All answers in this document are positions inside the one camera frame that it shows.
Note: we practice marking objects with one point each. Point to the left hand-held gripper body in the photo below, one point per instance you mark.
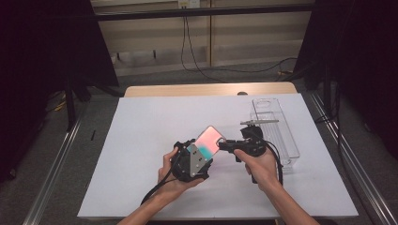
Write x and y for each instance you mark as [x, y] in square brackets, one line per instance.
[192, 165]

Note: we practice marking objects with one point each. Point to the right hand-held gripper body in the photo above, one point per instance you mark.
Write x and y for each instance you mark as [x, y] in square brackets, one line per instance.
[253, 140]

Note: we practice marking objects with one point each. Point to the blue phone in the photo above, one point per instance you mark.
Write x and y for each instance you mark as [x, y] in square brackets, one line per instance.
[209, 139]

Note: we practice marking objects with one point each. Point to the person's right hand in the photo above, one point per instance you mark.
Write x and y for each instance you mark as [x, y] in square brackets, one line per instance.
[263, 170]

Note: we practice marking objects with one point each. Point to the person's left hand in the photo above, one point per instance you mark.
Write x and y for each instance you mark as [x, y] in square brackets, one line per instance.
[169, 187]

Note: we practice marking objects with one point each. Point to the clear plastic box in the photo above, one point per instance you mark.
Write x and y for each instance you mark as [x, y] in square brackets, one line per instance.
[287, 140]

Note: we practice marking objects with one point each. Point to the dark table grommet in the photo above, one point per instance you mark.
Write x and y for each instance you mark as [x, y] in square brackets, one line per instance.
[242, 93]

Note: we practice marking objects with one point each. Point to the wooden table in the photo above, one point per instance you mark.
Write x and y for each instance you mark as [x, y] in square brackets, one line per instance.
[187, 90]

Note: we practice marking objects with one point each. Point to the white table sheet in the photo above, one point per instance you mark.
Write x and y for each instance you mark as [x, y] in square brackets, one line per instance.
[131, 175]

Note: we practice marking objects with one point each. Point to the black stand leg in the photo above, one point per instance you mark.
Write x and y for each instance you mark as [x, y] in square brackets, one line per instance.
[70, 106]

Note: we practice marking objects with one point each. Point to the black curtain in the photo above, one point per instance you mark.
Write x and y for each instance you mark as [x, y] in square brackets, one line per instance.
[47, 62]
[359, 62]

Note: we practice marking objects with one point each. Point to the black horizontal bar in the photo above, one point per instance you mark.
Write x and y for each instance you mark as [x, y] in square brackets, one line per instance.
[203, 12]

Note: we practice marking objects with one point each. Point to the metal floor rail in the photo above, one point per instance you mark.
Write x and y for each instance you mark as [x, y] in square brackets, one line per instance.
[359, 168]
[53, 175]

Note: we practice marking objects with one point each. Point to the wooden wall post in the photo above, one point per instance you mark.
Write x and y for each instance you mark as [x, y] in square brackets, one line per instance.
[210, 31]

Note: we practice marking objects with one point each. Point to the white wall outlet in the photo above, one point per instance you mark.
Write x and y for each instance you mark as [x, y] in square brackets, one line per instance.
[188, 3]

